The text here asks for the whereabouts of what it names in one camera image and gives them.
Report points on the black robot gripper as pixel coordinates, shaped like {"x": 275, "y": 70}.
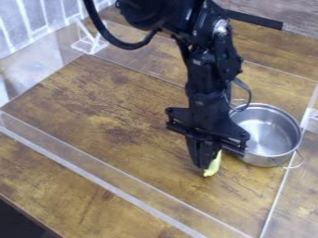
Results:
{"x": 203, "y": 122}

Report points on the stainless steel pot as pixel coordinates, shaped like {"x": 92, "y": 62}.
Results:
{"x": 275, "y": 135}

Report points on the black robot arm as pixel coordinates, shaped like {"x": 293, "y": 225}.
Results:
{"x": 199, "y": 26}

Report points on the clear acrylic bracket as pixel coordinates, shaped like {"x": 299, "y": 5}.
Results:
{"x": 88, "y": 44}

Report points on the black wall strip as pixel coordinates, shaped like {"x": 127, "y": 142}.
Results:
{"x": 274, "y": 24}

